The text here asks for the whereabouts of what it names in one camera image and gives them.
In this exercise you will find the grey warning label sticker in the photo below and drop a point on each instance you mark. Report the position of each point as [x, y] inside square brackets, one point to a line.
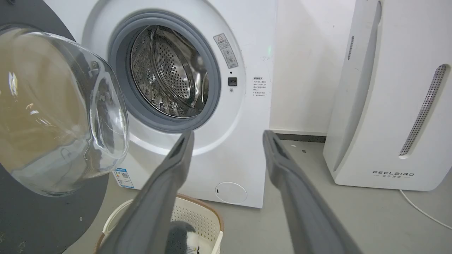
[226, 50]

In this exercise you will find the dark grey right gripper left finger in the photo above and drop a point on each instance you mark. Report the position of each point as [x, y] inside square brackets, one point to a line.
[155, 204]

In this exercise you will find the washing machine door with glass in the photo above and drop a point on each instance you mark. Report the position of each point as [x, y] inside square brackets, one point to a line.
[53, 116]

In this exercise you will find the white perforated laundry basket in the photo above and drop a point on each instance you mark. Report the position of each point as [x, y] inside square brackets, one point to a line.
[197, 218]

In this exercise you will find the white Feelbird air purifier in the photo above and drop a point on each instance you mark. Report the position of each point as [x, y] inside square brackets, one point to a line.
[392, 91]

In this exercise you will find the white front-load washing machine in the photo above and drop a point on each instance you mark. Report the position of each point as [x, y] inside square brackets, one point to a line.
[233, 116]

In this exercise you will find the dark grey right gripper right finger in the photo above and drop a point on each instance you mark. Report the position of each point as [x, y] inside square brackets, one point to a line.
[303, 208]

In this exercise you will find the blue energy label sticker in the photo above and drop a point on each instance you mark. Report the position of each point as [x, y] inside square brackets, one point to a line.
[123, 178]

